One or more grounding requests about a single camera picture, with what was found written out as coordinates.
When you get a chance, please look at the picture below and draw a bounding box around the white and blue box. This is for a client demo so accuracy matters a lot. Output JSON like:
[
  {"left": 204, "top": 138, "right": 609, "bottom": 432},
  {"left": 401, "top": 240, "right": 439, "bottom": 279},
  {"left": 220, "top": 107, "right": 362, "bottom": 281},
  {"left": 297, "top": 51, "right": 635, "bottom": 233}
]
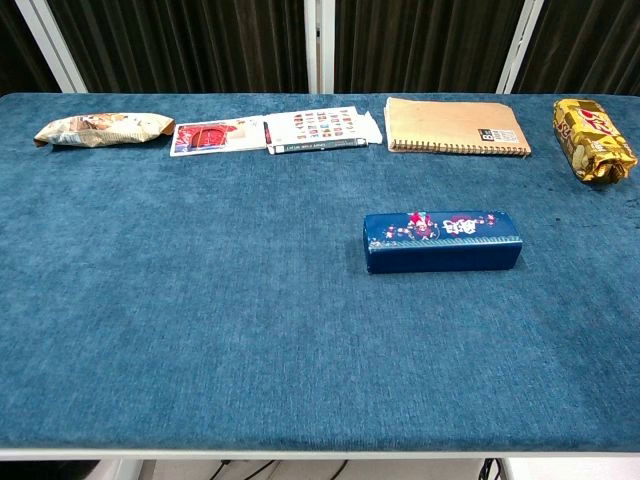
[{"left": 363, "top": 209, "right": 524, "bottom": 276}]

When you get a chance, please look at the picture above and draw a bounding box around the white stamp print book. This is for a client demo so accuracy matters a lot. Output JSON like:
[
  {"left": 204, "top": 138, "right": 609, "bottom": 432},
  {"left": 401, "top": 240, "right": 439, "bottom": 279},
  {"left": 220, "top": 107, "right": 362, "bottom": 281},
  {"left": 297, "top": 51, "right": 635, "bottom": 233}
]
[{"left": 263, "top": 105, "right": 384, "bottom": 156}]

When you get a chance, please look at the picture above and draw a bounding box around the blue velvet table cloth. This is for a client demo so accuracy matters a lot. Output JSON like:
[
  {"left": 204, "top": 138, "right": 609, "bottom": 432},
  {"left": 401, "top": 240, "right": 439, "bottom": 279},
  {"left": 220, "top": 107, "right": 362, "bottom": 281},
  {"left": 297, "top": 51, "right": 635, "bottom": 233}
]
[{"left": 0, "top": 92, "right": 640, "bottom": 452}]

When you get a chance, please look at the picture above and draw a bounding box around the red white card packet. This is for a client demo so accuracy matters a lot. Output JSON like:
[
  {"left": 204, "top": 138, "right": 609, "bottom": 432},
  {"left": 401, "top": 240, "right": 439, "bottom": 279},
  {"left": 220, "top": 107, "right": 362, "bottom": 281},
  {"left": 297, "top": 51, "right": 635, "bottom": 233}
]
[{"left": 169, "top": 115, "right": 269, "bottom": 158}]

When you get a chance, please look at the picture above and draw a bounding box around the brown spiral notebook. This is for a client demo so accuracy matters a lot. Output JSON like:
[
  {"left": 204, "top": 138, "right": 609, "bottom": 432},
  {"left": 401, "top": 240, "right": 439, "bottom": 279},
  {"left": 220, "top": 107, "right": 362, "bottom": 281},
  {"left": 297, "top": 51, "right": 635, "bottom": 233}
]
[{"left": 383, "top": 96, "right": 533, "bottom": 159}]

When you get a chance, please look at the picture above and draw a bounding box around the dark pleated partition panel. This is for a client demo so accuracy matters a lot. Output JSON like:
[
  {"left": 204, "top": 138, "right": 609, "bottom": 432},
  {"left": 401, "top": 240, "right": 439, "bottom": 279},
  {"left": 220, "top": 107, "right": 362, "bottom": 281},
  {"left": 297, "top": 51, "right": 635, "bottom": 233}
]
[
  {"left": 47, "top": 0, "right": 309, "bottom": 95},
  {"left": 0, "top": 0, "right": 62, "bottom": 97},
  {"left": 511, "top": 0, "right": 640, "bottom": 97},
  {"left": 333, "top": 0, "right": 527, "bottom": 95}
]

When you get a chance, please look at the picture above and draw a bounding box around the beige snack bag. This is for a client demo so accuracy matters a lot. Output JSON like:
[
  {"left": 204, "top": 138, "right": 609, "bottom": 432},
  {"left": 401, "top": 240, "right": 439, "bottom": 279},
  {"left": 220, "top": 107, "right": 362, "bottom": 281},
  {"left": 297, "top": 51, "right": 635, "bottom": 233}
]
[{"left": 32, "top": 112, "right": 177, "bottom": 149}]

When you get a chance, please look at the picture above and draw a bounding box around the gold snack bag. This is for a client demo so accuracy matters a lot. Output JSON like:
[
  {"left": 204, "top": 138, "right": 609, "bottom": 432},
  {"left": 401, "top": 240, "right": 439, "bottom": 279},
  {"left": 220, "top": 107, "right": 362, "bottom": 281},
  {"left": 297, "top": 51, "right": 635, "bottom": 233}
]
[{"left": 552, "top": 98, "right": 640, "bottom": 186}]

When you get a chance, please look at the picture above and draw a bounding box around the white partition frame post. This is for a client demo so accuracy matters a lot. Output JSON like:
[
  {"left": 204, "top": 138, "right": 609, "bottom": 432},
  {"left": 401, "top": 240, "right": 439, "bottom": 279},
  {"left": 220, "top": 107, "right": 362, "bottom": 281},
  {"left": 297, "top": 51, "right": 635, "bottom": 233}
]
[
  {"left": 303, "top": 0, "right": 337, "bottom": 95},
  {"left": 495, "top": 0, "right": 546, "bottom": 95},
  {"left": 13, "top": 0, "right": 89, "bottom": 95}
]

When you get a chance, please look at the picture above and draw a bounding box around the black cable bundle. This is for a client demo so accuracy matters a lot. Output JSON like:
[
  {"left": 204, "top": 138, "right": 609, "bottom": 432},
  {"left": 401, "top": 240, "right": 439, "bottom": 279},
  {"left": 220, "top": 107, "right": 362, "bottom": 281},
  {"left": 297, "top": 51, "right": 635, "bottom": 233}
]
[
  {"left": 205, "top": 458, "right": 351, "bottom": 480},
  {"left": 477, "top": 456, "right": 504, "bottom": 480}
]

